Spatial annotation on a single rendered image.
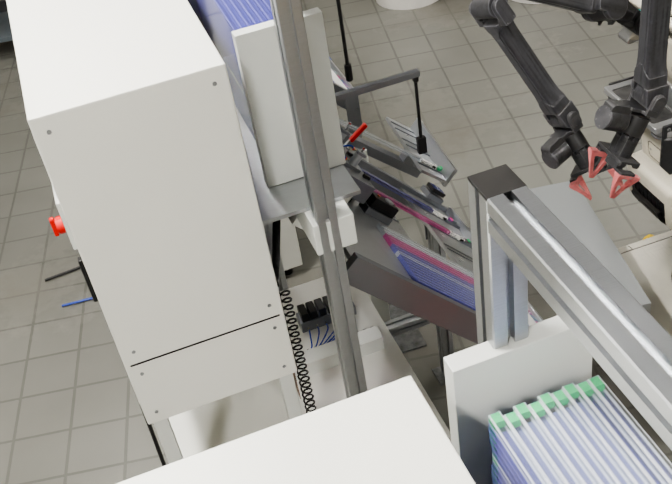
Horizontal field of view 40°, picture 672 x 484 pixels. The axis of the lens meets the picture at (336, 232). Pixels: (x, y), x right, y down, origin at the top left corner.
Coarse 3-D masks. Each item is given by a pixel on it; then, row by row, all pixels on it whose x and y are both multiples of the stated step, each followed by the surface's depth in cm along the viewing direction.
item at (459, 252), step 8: (408, 192) 265; (416, 208) 255; (432, 216) 259; (424, 224) 250; (440, 224) 258; (448, 224) 264; (432, 232) 246; (440, 232) 250; (456, 232) 263; (440, 240) 243; (448, 240) 248; (456, 240) 254; (448, 248) 240; (456, 248) 247; (464, 248) 253; (456, 256) 239; (464, 256) 245; (464, 264) 238; (472, 264) 244
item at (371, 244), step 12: (348, 204) 213; (360, 216) 212; (360, 228) 204; (372, 228) 210; (396, 228) 224; (360, 240) 196; (372, 240) 202; (384, 240) 208; (348, 252) 185; (360, 252) 190; (372, 252) 195; (384, 252) 201; (384, 264) 193; (396, 264) 199; (408, 276) 198
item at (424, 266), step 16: (400, 240) 212; (400, 256) 203; (416, 256) 210; (432, 256) 219; (416, 272) 199; (432, 272) 208; (448, 272) 216; (464, 272) 226; (432, 288) 198; (448, 288) 205; (464, 288) 214; (464, 304) 204; (528, 320) 228
